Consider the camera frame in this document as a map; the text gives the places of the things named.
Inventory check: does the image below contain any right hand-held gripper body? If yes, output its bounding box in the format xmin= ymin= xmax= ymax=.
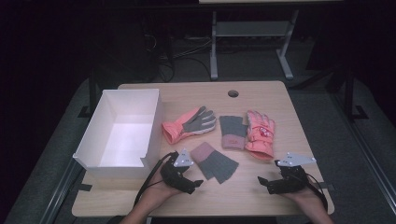
xmin=270 ymin=151 xmax=317 ymax=194

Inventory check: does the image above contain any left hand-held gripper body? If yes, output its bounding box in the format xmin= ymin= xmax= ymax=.
xmin=159 ymin=147 xmax=195 ymax=194

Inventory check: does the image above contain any pink ski glove grey palm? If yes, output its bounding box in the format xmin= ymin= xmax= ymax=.
xmin=161 ymin=105 xmax=218 ymax=146

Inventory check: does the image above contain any person's left hand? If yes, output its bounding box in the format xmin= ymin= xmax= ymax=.
xmin=141 ymin=172 xmax=185 ymax=208

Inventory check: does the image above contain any person's right hand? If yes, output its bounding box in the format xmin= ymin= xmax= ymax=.
xmin=281 ymin=183 xmax=325 ymax=213

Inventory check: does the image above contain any pink ski glove red label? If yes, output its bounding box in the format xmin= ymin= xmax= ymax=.
xmin=243 ymin=109 xmax=276 ymax=161

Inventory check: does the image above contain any white open box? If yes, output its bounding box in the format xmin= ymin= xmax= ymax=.
xmin=72 ymin=89 xmax=165 ymax=180

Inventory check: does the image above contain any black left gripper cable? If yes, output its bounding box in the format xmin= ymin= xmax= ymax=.
xmin=133 ymin=151 xmax=176 ymax=208

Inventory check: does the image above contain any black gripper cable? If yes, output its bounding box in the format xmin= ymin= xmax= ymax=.
xmin=305 ymin=173 xmax=329 ymax=213
xmin=133 ymin=151 xmax=176 ymax=208

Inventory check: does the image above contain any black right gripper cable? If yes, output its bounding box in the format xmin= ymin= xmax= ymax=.
xmin=305 ymin=173 xmax=329 ymax=213

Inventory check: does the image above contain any grey metal floor rail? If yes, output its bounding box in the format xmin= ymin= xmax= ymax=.
xmin=331 ymin=91 xmax=396 ymax=208
xmin=38 ymin=160 xmax=86 ymax=224

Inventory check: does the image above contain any black stand post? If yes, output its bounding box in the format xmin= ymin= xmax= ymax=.
xmin=342 ymin=66 xmax=370 ymax=121

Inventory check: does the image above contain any bundle of floor cables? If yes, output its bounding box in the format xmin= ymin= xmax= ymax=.
xmin=141 ymin=29 xmax=213 ymax=82

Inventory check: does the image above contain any grey metal table frame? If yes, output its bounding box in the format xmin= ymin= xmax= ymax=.
xmin=209 ymin=9 xmax=300 ymax=81

